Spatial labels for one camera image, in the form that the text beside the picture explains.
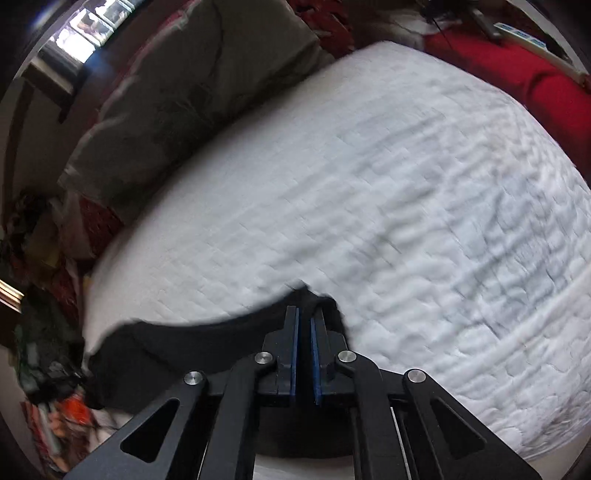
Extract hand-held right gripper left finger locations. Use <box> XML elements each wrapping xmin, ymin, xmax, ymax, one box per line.
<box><xmin>62</xmin><ymin>305</ymin><xmax>301</xmax><ymax>480</ymax></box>

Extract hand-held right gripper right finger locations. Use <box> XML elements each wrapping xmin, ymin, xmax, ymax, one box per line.
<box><xmin>310</xmin><ymin>314</ymin><xmax>543</xmax><ymax>480</ymax></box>

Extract black pants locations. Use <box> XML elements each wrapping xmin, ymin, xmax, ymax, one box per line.
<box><xmin>83</xmin><ymin>285</ymin><xmax>356</xmax><ymax>460</ymax></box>

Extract white quilted bedspread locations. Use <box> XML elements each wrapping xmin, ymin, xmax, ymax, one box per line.
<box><xmin>83</xmin><ymin>41</ymin><xmax>591</xmax><ymax>480</ymax></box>

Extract pile of clothes clutter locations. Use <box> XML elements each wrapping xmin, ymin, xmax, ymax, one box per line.
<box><xmin>0</xmin><ymin>194</ymin><xmax>109</xmax><ymax>472</ymax></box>

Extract grey floral pillow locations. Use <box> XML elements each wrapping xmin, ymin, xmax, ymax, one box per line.
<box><xmin>58</xmin><ymin>0</ymin><xmax>335</xmax><ymax>213</ymax></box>

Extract small window with blinds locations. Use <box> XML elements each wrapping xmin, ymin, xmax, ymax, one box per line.
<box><xmin>0</xmin><ymin>277</ymin><xmax>27</xmax><ymax>311</ymax></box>

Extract plain red cloth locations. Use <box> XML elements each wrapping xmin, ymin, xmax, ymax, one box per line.
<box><xmin>424</xmin><ymin>18</ymin><xmax>591</xmax><ymax>164</ymax></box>

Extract white and blue bar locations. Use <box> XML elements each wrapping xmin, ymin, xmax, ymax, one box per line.
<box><xmin>492</xmin><ymin>21</ymin><xmax>591</xmax><ymax>86</ymax></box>

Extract bright window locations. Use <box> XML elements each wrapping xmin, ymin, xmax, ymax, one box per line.
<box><xmin>44</xmin><ymin>0</ymin><xmax>144</xmax><ymax>65</ymax></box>

